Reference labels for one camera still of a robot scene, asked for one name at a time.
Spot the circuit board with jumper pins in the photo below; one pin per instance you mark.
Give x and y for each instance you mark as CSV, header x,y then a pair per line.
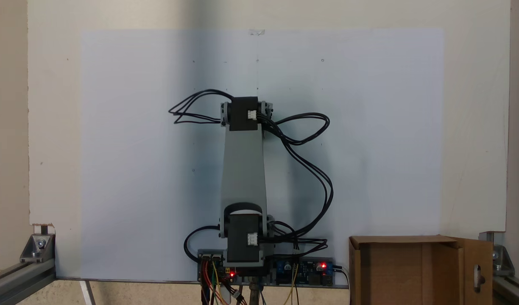
x,y
208,259

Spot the metal corner bracket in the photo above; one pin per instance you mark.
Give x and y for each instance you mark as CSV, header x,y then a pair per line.
x,y
503,260
39,248

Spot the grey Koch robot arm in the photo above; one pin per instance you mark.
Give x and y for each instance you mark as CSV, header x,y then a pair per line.
x,y
242,169

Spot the grey mounting plate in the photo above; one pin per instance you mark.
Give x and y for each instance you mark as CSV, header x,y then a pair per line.
x,y
340,284

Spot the clear tape piece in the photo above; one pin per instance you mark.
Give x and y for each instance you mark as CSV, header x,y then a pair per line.
x,y
256,32

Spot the aluminium profile post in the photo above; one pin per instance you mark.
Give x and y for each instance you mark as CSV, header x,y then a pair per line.
x,y
512,290
18,277

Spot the brown cardboard box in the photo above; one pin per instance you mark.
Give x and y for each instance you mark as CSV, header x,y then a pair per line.
x,y
395,275

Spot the blue circuit board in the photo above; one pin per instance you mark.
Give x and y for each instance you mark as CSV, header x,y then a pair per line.
x,y
304,275

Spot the white metal bar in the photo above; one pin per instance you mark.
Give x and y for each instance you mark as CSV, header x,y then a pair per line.
x,y
87,293

